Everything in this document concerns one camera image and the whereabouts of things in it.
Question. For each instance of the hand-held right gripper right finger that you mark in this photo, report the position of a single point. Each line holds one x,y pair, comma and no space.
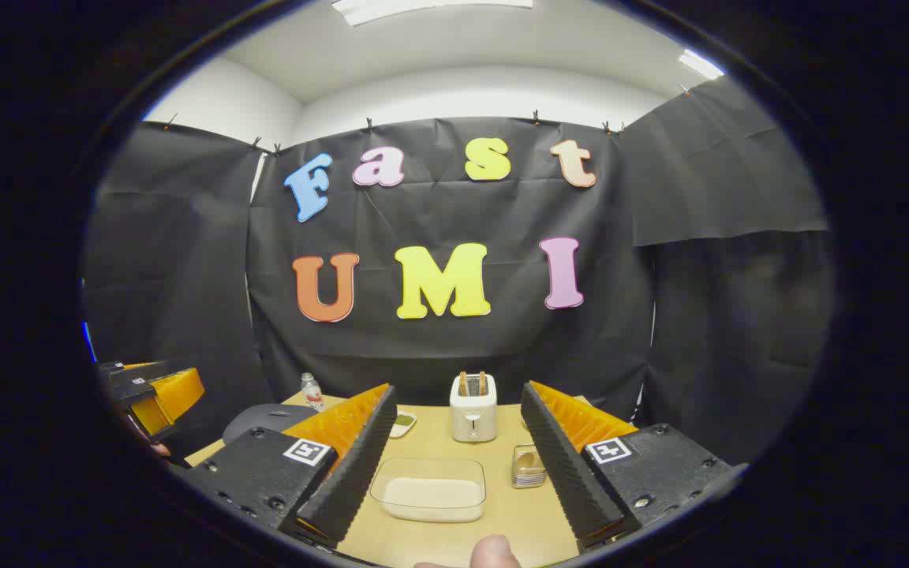
561,465

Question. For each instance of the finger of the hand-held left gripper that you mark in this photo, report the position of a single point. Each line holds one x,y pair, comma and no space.
174,398

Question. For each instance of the wooden spoon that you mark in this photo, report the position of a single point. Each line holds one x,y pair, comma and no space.
526,461

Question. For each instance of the white toaster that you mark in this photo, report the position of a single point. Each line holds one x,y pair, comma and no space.
473,418

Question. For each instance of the white sectioned seasoning dish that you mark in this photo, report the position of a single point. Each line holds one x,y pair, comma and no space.
403,426

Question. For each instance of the ceiling light panel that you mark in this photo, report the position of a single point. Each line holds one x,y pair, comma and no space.
431,8
701,64

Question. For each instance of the white rice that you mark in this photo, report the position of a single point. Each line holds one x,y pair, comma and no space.
432,498

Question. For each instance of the clear glass dish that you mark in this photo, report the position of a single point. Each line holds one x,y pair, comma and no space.
431,467

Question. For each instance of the black backdrop cloth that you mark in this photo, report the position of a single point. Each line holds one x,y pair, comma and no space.
462,213

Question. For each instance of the dark grey rice cooker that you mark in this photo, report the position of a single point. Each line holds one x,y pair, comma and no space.
265,418

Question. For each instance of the small clear bottle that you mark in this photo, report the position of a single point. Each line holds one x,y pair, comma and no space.
312,396

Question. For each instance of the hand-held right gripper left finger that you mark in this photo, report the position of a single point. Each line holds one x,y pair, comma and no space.
360,457

